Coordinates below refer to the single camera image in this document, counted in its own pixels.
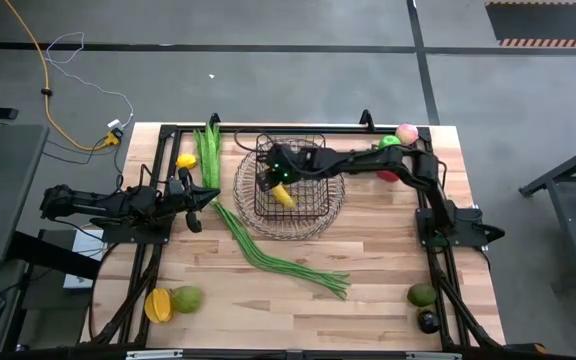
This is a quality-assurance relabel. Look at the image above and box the black orange-tipped clamp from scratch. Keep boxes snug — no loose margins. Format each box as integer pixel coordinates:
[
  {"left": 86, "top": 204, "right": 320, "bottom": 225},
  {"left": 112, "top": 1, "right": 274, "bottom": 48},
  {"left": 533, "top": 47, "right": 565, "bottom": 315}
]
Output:
[{"left": 504, "top": 342, "right": 548, "bottom": 356}]

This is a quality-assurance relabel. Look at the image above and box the silver metal bracket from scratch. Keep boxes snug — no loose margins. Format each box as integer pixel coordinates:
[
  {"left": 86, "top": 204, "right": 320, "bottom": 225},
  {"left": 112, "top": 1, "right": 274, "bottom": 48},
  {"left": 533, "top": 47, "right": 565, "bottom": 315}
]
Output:
[
  {"left": 406, "top": 351, "right": 462, "bottom": 360},
  {"left": 125, "top": 349, "right": 185, "bottom": 360}
]

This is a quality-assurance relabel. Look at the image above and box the pale green mango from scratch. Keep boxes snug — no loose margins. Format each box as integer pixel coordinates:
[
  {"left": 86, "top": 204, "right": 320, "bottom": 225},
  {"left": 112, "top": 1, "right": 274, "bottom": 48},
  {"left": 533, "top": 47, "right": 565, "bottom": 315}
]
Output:
[{"left": 169, "top": 285, "right": 205, "bottom": 315}]

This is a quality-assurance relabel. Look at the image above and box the black metal table frame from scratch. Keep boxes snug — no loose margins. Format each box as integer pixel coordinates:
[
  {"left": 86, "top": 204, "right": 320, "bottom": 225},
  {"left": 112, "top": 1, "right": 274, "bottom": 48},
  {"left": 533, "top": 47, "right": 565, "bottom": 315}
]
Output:
[{"left": 80, "top": 108, "right": 507, "bottom": 351}]

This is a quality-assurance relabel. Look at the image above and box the yellow banana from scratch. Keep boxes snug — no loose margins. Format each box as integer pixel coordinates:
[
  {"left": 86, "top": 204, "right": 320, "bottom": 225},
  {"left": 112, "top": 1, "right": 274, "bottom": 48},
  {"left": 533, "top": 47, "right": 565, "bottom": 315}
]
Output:
[{"left": 271, "top": 183, "right": 298, "bottom": 210}]

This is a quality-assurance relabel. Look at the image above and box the black avocado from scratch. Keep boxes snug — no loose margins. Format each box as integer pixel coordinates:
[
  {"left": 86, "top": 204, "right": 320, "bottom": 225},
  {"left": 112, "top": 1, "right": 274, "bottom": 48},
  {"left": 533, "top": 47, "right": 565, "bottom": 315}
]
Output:
[{"left": 416, "top": 309, "right": 441, "bottom": 335}]

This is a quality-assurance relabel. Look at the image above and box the black orange-striped floor mat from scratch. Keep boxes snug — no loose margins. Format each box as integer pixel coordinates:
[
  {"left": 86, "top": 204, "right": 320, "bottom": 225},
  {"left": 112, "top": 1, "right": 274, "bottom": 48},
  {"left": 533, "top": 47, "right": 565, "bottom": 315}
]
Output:
[{"left": 484, "top": 0, "right": 576, "bottom": 49}]

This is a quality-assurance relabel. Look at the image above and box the orange starfruit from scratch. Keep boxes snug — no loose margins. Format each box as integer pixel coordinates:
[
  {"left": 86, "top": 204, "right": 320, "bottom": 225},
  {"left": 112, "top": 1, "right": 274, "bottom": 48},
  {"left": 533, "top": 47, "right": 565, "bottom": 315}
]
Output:
[{"left": 143, "top": 287, "right": 174, "bottom": 325}]

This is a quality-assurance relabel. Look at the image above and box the black desk beam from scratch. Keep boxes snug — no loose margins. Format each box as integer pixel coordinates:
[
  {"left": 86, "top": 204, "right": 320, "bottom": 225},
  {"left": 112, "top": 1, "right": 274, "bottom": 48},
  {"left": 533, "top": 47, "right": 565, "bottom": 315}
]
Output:
[{"left": 7, "top": 230, "right": 102, "bottom": 281}]

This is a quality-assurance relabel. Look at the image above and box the white thin cable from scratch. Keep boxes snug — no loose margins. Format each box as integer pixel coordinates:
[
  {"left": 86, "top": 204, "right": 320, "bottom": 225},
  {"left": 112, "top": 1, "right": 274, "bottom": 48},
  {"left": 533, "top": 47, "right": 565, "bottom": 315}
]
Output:
[{"left": 44, "top": 31, "right": 135, "bottom": 129}]

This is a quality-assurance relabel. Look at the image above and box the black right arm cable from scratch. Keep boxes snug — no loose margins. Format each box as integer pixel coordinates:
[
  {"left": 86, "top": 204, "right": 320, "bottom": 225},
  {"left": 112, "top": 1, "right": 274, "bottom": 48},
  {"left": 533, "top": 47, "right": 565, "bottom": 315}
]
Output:
[{"left": 232, "top": 128, "right": 275, "bottom": 153}]

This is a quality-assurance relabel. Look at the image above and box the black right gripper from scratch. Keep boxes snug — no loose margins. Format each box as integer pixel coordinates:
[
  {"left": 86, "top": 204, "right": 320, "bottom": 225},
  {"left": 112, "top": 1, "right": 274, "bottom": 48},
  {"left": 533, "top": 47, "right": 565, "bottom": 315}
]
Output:
[{"left": 256, "top": 142, "right": 327, "bottom": 194}]

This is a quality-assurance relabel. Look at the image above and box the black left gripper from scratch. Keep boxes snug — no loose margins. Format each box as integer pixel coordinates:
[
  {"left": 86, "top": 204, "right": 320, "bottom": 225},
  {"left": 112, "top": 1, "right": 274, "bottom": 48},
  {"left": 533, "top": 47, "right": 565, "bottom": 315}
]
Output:
[{"left": 167, "top": 167, "right": 222, "bottom": 235}]

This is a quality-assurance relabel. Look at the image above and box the grey metal table frame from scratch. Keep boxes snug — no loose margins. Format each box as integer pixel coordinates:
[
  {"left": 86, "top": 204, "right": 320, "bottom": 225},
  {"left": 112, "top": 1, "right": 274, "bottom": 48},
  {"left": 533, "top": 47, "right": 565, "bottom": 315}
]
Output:
[{"left": 518, "top": 136, "right": 576, "bottom": 295}]

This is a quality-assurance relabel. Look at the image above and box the green long beans bundle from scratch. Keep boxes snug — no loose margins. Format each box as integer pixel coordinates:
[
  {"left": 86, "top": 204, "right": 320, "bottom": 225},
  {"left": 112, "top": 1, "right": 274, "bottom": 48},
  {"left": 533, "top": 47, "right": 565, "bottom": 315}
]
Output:
[{"left": 211, "top": 199, "right": 352, "bottom": 301}]

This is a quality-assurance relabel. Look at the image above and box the yellow lemon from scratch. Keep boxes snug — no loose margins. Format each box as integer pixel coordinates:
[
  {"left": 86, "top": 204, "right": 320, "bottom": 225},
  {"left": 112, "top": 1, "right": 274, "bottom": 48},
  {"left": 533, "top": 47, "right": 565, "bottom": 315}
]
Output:
[{"left": 175, "top": 152, "right": 199, "bottom": 170}]

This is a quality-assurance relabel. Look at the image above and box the white box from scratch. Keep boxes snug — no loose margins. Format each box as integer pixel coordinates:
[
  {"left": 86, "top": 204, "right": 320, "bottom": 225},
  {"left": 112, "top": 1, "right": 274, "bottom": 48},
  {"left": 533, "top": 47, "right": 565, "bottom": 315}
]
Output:
[{"left": 62, "top": 227, "right": 107, "bottom": 291}]

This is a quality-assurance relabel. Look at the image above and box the pink peach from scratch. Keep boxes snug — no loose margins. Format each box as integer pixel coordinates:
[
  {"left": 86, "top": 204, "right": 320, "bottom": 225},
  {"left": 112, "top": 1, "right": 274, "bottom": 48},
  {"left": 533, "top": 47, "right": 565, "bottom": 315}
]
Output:
[{"left": 394, "top": 122, "right": 420, "bottom": 146}]

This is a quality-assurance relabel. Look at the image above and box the yellow floor cable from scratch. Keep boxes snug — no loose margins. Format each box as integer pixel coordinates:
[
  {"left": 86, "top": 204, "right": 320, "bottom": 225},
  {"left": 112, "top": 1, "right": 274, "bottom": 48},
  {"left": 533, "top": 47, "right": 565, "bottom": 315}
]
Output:
[{"left": 3, "top": 0, "right": 115, "bottom": 152}]

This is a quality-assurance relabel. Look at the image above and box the black wire basket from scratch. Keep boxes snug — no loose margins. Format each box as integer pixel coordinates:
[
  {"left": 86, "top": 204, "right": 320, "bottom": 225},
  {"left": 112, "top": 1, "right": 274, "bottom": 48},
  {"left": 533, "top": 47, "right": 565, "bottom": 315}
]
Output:
[{"left": 252, "top": 132, "right": 330, "bottom": 224}]

